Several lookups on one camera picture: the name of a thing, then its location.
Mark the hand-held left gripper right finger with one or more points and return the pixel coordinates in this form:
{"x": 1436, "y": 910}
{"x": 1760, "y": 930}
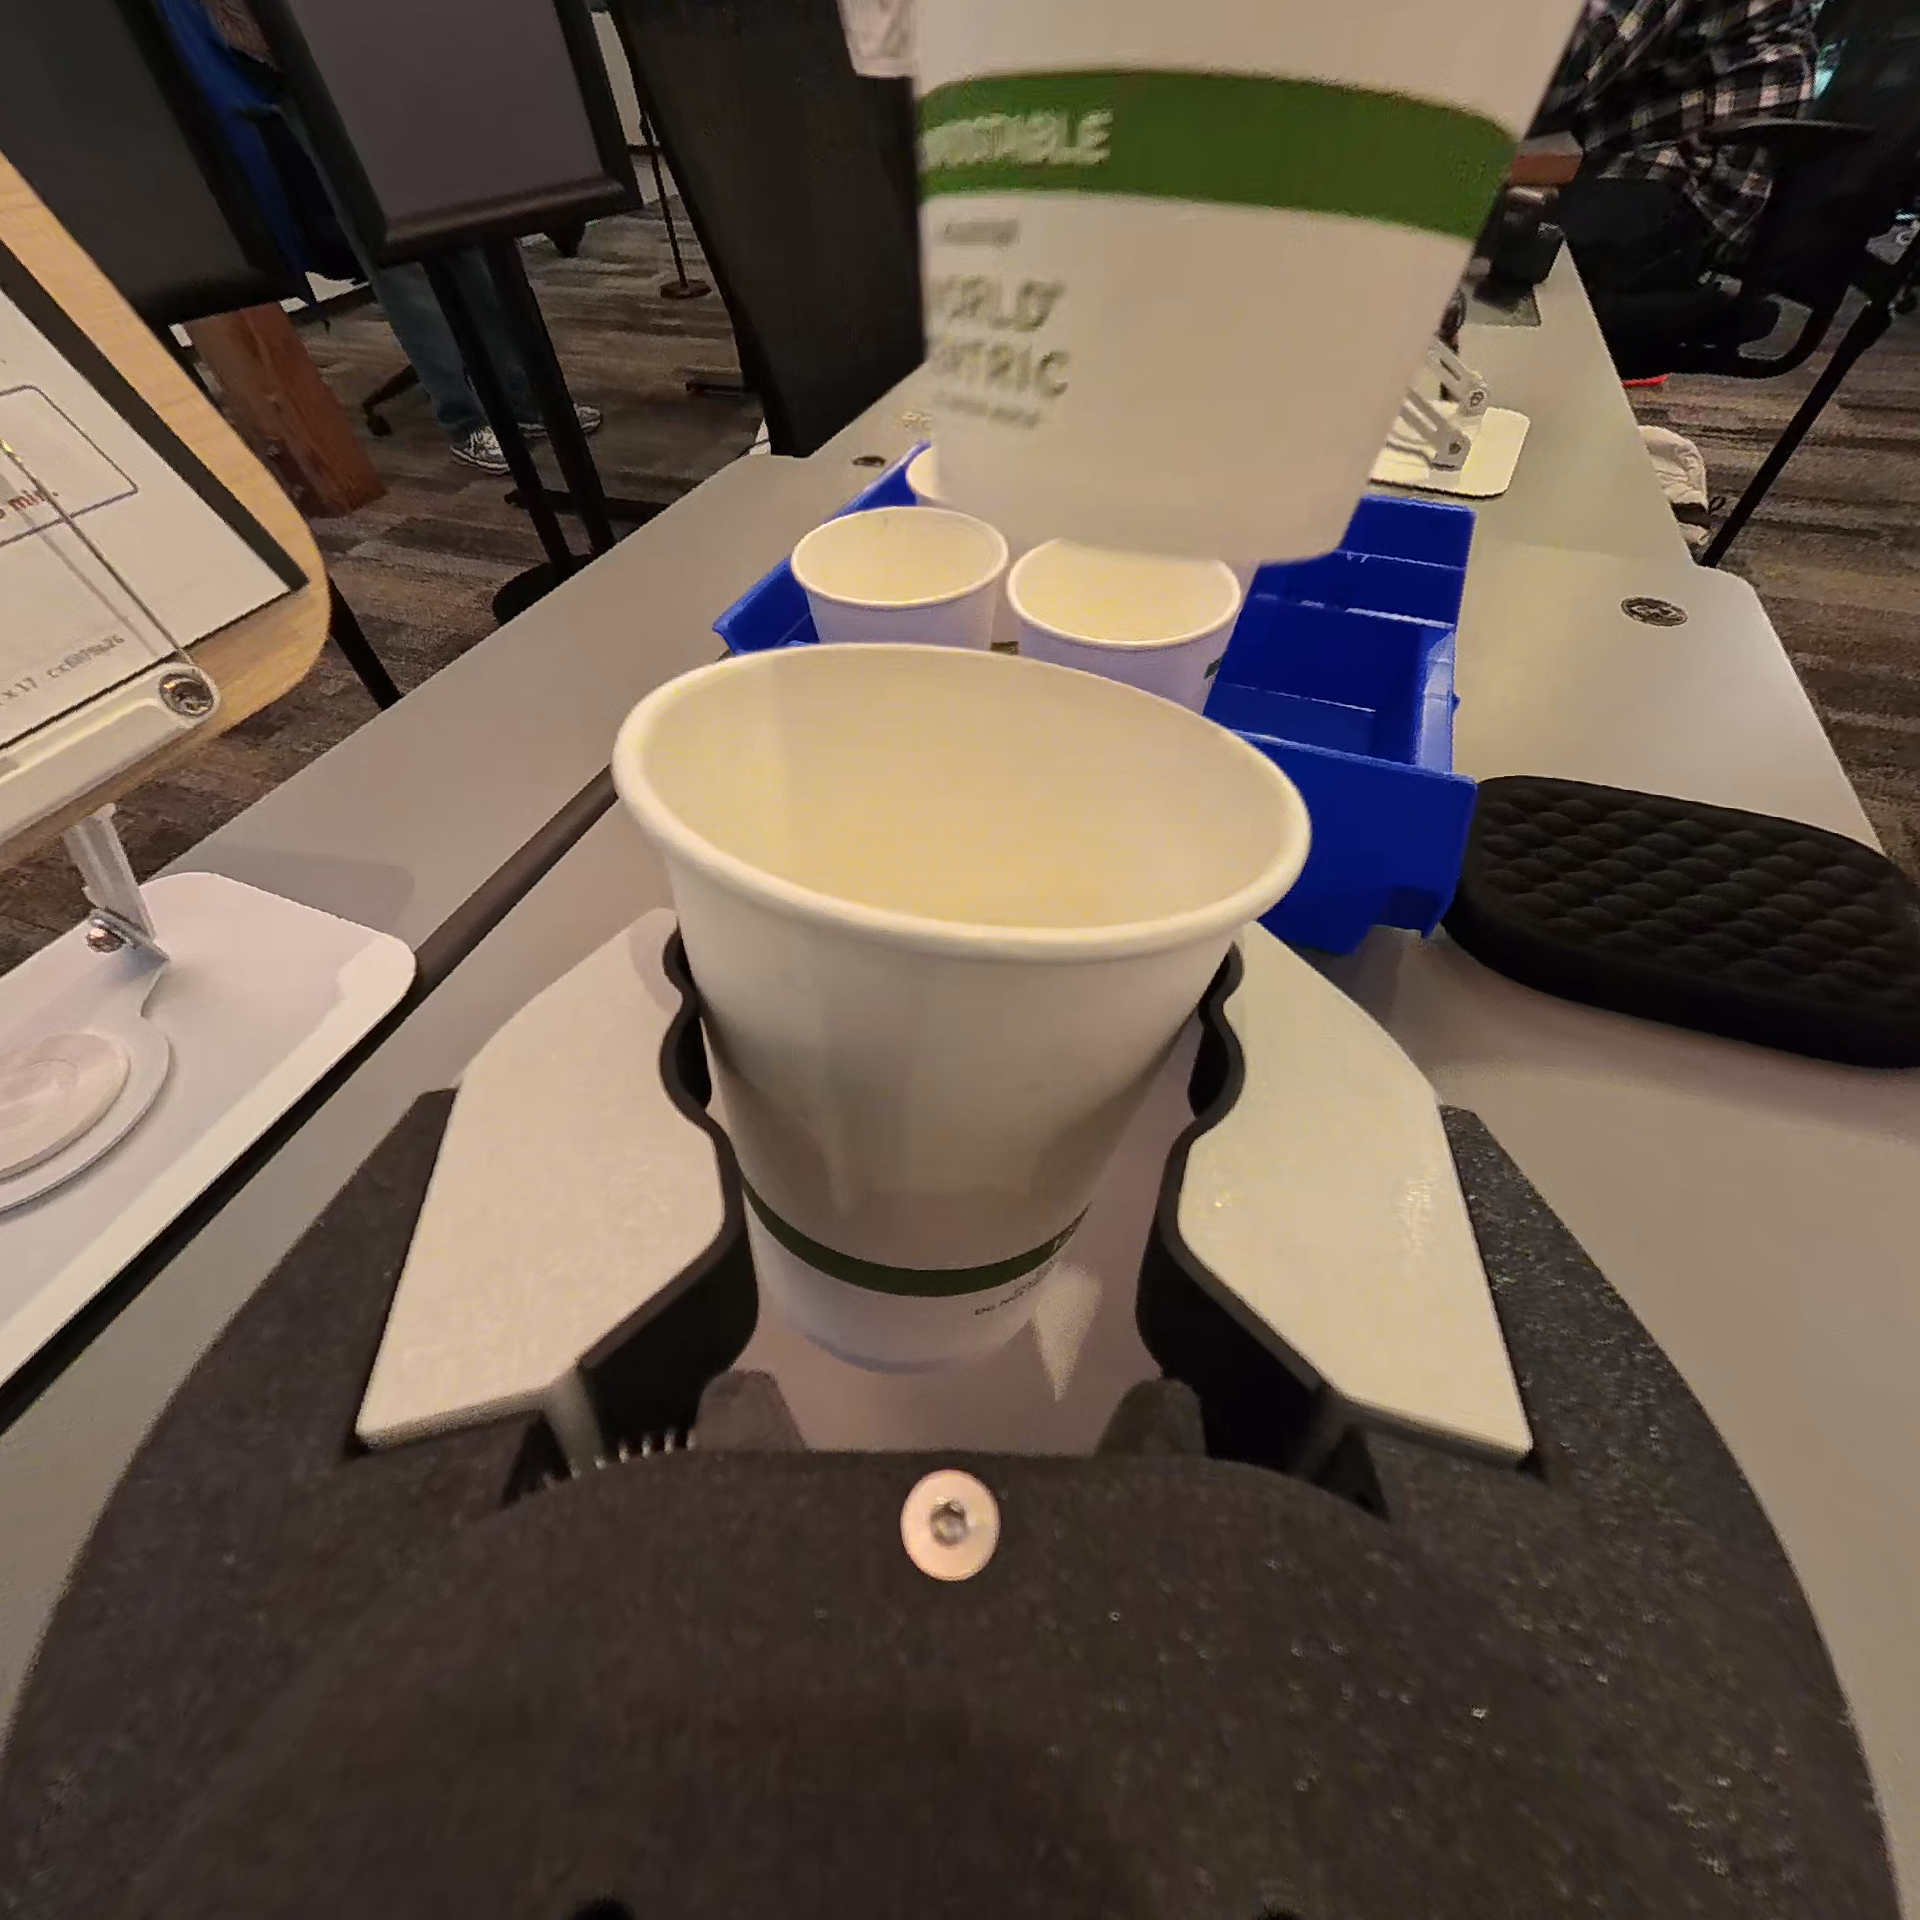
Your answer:
{"x": 1368, "y": 1262}

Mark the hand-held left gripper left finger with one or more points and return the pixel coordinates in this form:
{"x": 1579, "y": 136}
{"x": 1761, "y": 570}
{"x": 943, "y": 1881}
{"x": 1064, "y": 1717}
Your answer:
{"x": 512, "y": 1262}

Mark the white paper cup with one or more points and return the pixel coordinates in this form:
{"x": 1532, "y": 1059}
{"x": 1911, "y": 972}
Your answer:
{"x": 960, "y": 1018}
{"x": 927, "y": 473}
{"x": 1129, "y": 615}
{"x": 1203, "y": 301}
{"x": 898, "y": 576}

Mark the blue plastic bin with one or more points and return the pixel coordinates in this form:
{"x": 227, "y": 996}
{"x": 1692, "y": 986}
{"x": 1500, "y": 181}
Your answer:
{"x": 1368, "y": 751}

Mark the black textured pad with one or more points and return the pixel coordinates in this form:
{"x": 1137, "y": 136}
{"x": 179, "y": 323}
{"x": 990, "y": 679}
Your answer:
{"x": 1692, "y": 914}

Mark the round table grommet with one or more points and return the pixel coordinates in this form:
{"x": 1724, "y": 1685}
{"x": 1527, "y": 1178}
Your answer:
{"x": 1652, "y": 610}

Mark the black framed panel on stand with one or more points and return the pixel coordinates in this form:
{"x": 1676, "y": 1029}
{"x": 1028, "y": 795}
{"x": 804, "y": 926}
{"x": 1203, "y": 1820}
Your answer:
{"x": 122, "y": 150}
{"x": 469, "y": 121}

